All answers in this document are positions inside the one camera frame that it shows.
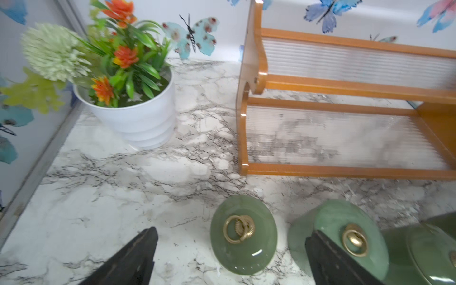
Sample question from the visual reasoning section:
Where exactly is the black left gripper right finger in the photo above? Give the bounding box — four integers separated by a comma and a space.
305, 230, 383, 285

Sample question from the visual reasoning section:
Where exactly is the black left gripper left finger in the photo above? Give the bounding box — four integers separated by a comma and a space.
80, 227, 159, 285

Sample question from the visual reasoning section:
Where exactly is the green canister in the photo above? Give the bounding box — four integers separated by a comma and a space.
210, 195, 278, 276
287, 199, 389, 281
424, 212, 456, 239
380, 223, 456, 285

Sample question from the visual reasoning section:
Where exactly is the wooden three-tier shelf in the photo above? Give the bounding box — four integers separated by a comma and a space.
236, 1, 456, 180

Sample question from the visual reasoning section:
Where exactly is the white potted flower plant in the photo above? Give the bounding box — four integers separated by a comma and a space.
22, 1, 176, 149

